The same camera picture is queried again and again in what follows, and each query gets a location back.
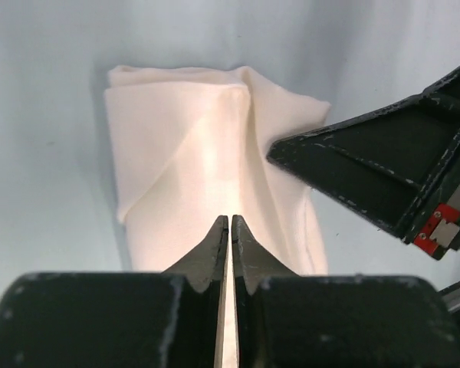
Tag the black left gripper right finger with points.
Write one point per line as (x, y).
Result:
(288, 320)

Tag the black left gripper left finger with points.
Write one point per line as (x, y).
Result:
(135, 319)

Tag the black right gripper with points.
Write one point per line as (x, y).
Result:
(398, 166)

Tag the white cloth napkin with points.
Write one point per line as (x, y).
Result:
(190, 144)

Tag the aluminium frame rail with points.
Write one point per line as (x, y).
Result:
(451, 297)

